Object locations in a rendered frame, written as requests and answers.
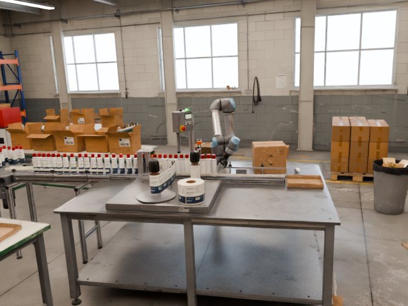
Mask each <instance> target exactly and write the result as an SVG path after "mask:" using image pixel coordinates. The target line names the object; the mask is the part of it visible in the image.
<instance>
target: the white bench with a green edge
mask: <svg viewBox="0 0 408 306"><path fill-rule="evenodd" d="M0 223H14V224H18V225H22V230H20V231H18V232H17V233H15V234H14V235H12V236H10V237H8V238H7V239H5V240H3V241H2V242H0V261H2V260H4V259H6V258H7V257H9V256H11V255H12V254H14V253H16V252H18V251H19V250H21V249H23V248H25V247H26V246H28V245H30V244H31V243H32V244H34V246H35V254H36V261H37V266H38V274H39V282H40V286H41V294H42V302H43V304H42V305H41V306H53V300H52V292H51V287H50V279H49V271H48V266H47V258H46V249H45V244H44V236H43V232H45V231H47V230H48V229H50V228H51V227H50V224H46V223H38V222H29V221H23V220H15V219H6V218H0Z"/></svg>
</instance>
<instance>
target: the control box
mask: <svg viewBox="0 0 408 306"><path fill-rule="evenodd" d="M187 113H191V114H192V111H191V110H188V111H185V110H183V111H182V112H179V111H176V112H172V128H173V132H176V133H182V132H188V131H192V130H193V128H192V124H190V125H185V121H189V120H192V118H191V119H187V120H186V119H185V114H187ZM182 127H185V128H186V129H185V131H183V130H182Z"/></svg>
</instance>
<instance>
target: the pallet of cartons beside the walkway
mask: <svg viewBox="0 0 408 306"><path fill-rule="evenodd" d="M389 129H390V126H389V125H388V124H387V123H386V122H385V121H384V120H366V118H365V117H349V118H348V117H333V121H332V130H331V157H330V162H331V169H330V171H331V181H338V175H349V176H351V177H352V180H353V182H362V177H374V172H373V162H374V161H375V160H380V159H382V158H387V154H388V144H389Z"/></svg>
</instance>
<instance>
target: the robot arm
mask: <svg viewBox="0 0 408 306"><path fill-rule="evenodd" d="M234 110H236V106H235V103H234V99H233V98H224V99H217V100H215V101H214V102H213V103H212V105H211V107H210V114H211V117H212V126H213V133H214V138H212V143H211V151H212V155H213V154H215V155H216V159H217V172H220V171H221V170H223V169H224V168H225V167H226V166H227V164H228V158H229V156H232V154H233V152H236V151H237V149H238V144H239V141H240V139H238V138H237V137H235V136H234V122H233V113H234ZM220 111H222V113H223V114H224V118H225V133H226V137H223V136H222V131H221V125H220V116H219V114H220ZM223 153H225V155H223ZM221 165H222V167H221V168H220V166H221ZM219 168H220V169H219Z"/></svg>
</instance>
